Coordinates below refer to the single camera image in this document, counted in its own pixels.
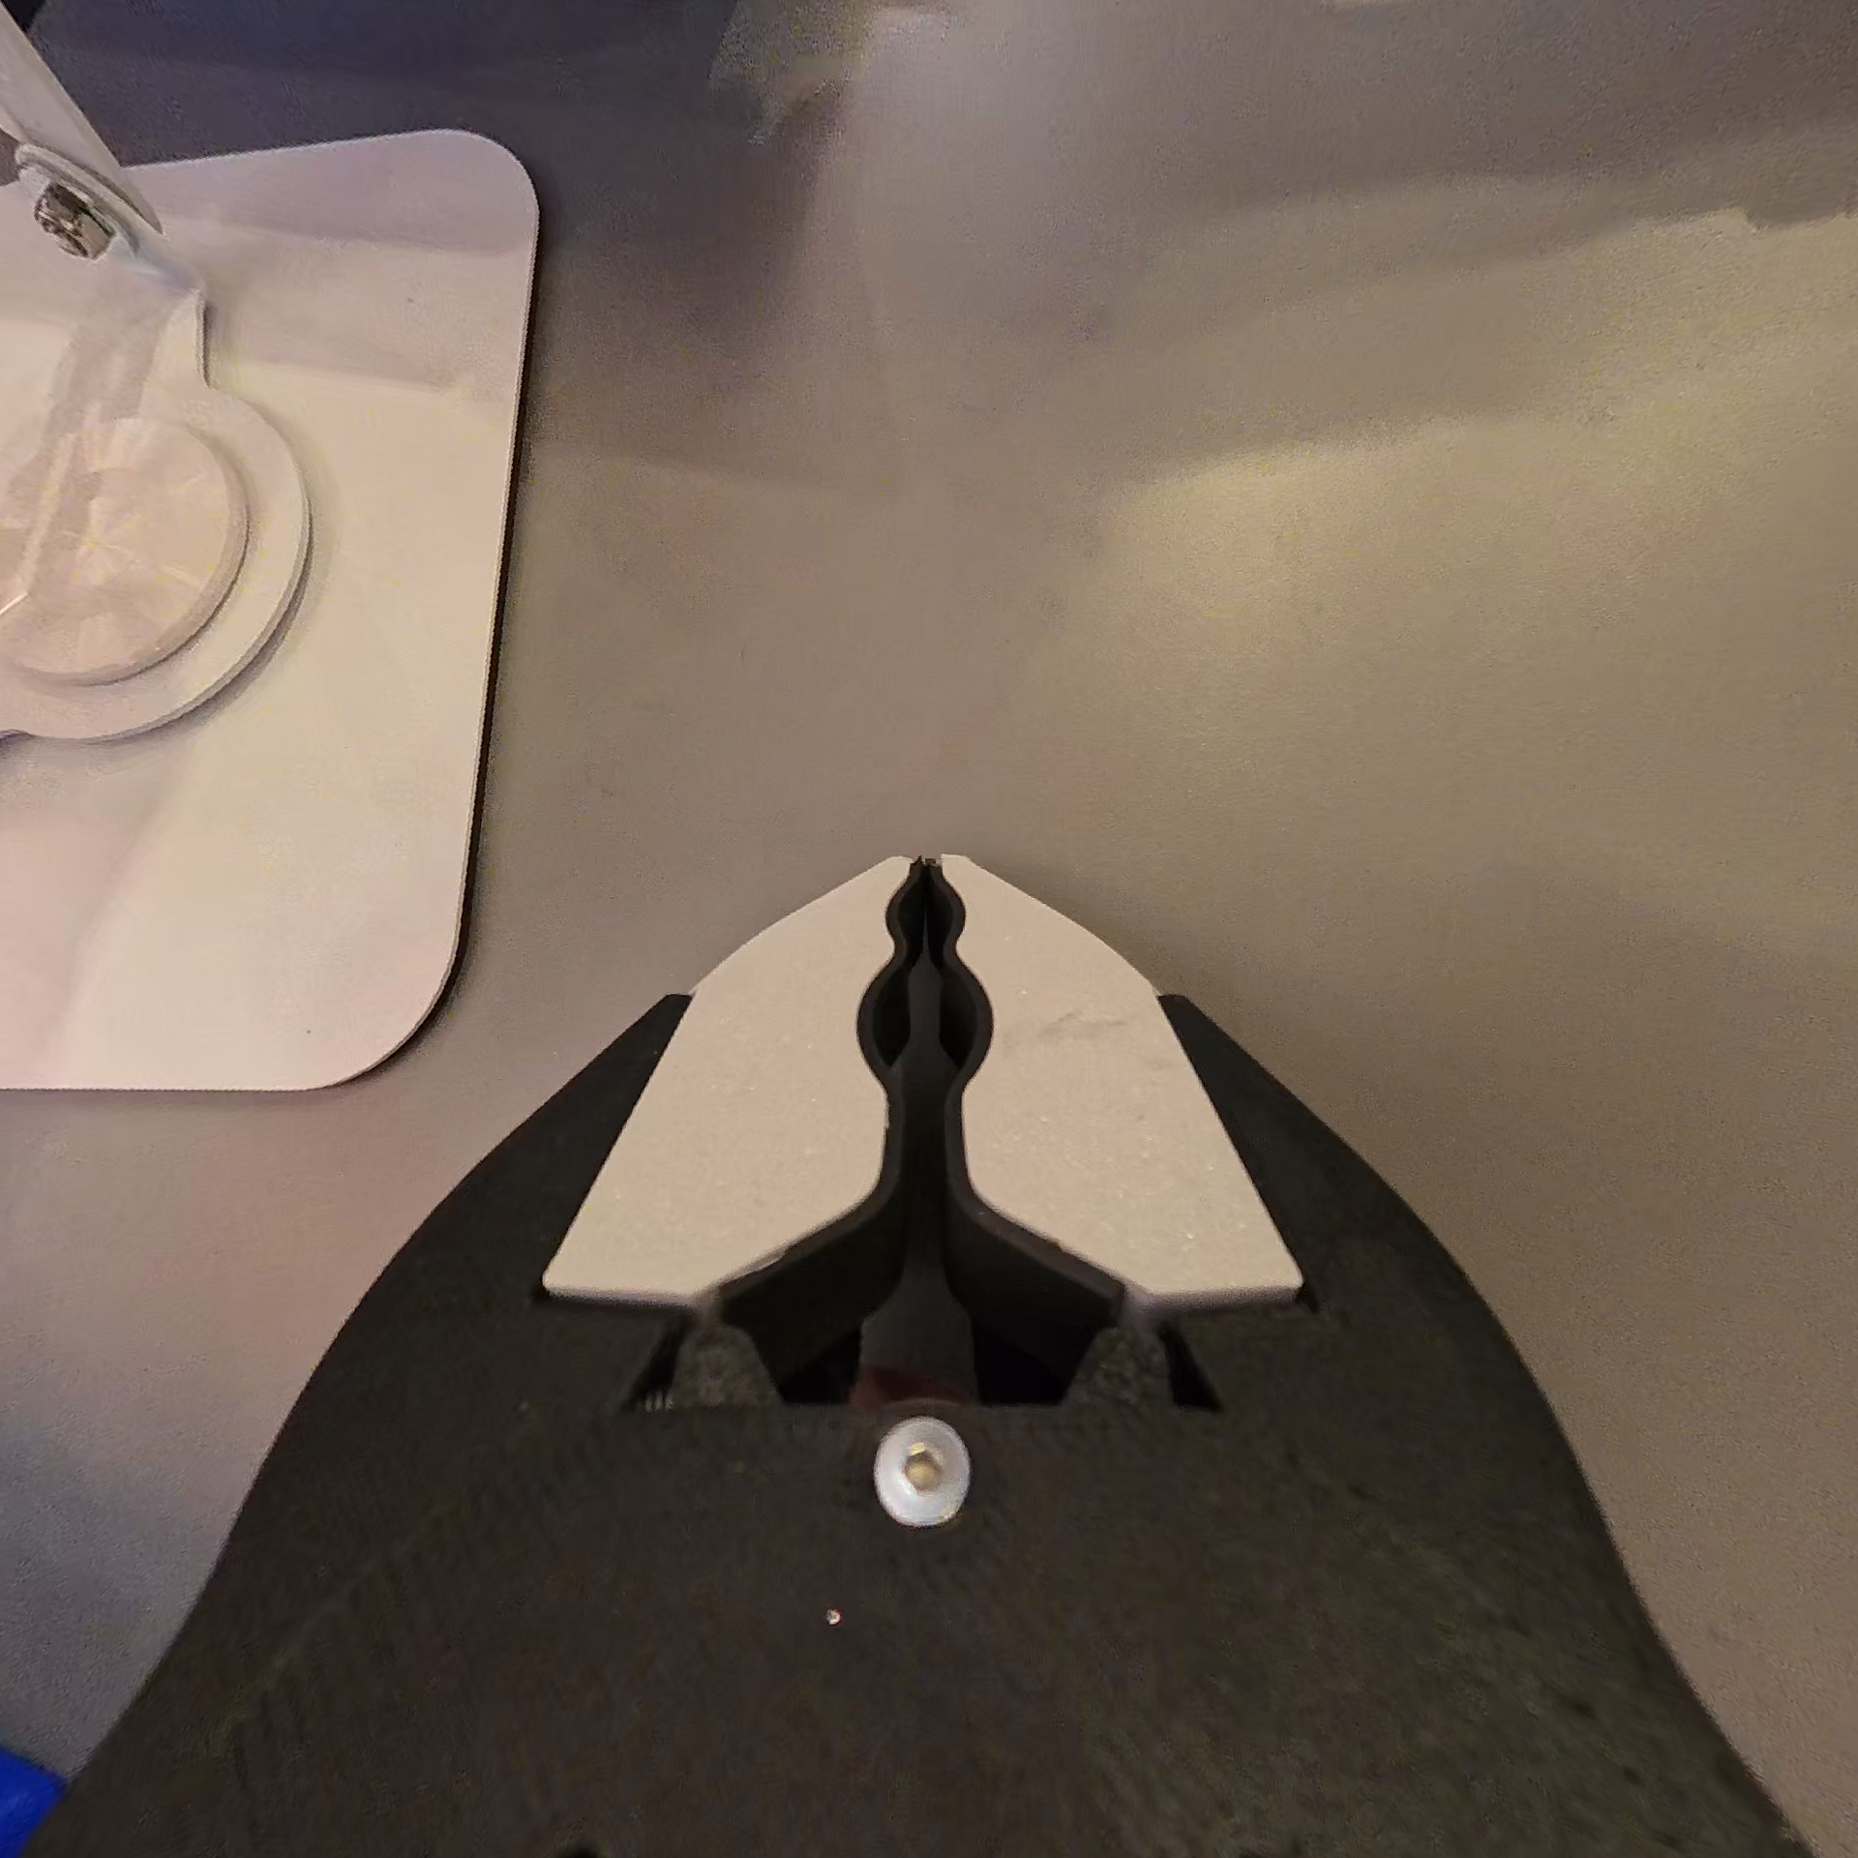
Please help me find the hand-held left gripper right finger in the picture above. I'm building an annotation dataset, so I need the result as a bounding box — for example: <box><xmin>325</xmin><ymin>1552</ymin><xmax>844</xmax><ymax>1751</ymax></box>
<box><xmin>927</xmin><ymin>854</ymin><xmax>1306</xmax><ymax>1405</ymax></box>

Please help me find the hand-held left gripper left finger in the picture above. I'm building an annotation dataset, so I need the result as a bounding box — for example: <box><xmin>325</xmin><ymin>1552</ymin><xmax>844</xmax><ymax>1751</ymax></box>
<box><xmin>541</xmin><ymin>856</ymin><xmax>931</xmax><ymax>1405</ymax></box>

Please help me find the grey desk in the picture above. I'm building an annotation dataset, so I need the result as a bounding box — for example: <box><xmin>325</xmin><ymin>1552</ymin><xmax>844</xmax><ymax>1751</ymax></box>
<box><xmin>0</xmin><ymin>0</ymin><xmax>1858</xmax><ymax>1858</ymax></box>

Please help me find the white stand with wooden board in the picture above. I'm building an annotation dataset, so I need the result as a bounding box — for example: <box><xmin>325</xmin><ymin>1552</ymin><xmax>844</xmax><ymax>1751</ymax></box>
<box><xmin>0</xmin><ymin>0</ymin><xmax>541</xmax><ymax>1092</ymax></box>

